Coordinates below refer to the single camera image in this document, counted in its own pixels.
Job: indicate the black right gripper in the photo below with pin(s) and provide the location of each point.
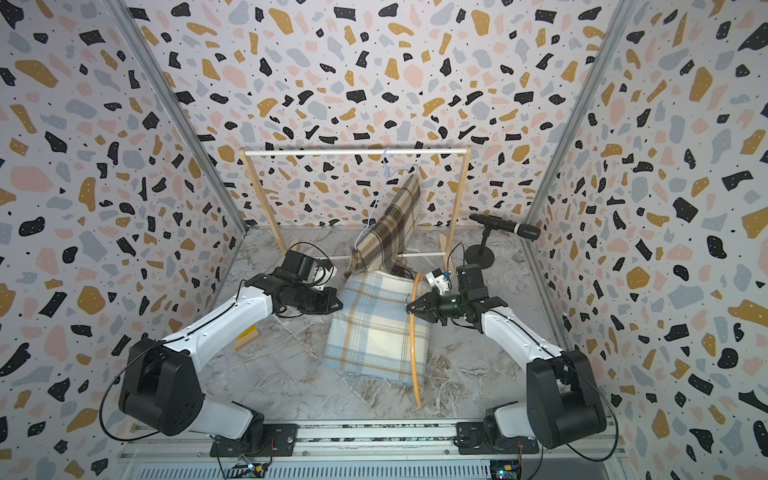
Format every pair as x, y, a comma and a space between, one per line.
432, 312

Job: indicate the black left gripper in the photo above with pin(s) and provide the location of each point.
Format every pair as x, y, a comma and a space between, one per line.
328, 294

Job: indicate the blue plaid scarf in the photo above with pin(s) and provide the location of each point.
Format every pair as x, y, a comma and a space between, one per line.
370, 334

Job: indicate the orange wooden hanger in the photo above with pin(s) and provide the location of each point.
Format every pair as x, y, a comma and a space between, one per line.
412, 340

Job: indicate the brown plaid scarf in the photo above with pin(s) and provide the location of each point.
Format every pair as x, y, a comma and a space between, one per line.
378, 247

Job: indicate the light blue wire hanger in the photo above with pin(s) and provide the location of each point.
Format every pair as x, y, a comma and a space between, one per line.
389, 173

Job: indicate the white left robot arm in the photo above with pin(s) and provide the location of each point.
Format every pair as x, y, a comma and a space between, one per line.
160, 385

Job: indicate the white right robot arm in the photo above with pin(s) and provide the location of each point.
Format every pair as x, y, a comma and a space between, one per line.
562, 403

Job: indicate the wooden block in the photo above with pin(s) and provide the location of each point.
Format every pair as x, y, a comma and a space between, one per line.
246, 338

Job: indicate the wooden clothes rack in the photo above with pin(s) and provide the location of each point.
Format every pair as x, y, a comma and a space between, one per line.
299, 187

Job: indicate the green circuit board right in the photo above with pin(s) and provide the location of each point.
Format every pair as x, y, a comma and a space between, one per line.
505, 470

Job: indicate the green circuit board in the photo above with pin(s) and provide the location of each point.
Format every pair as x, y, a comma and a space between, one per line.
505, 470
249, 469

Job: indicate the green circuit board left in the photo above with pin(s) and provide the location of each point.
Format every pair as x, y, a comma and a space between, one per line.
249, 469

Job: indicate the aluminium corner profile left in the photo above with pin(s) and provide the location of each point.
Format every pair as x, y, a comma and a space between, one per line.
119, 12

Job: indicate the aluminium corner profile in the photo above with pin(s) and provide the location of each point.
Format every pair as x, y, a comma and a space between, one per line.
603, 57
119, 12

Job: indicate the aluminium corner profile right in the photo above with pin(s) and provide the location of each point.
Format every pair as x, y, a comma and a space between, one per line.
603, 57

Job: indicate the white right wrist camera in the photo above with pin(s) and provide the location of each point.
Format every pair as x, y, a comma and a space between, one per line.
439, 280

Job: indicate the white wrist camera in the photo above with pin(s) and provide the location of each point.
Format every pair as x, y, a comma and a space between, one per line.
319, 271
439, 280

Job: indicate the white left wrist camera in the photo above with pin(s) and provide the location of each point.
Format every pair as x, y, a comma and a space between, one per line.
319, 271

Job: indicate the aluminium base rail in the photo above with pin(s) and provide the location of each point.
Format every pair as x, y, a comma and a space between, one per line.
370, 449

